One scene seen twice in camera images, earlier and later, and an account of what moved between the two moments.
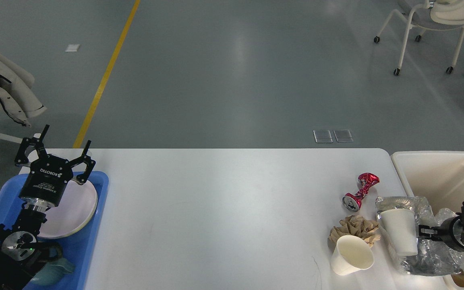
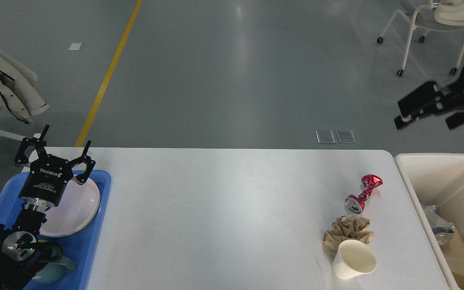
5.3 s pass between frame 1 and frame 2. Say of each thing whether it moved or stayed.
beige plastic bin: stayed
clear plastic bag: moved
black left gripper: stayed
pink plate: stayed
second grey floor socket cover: stayed
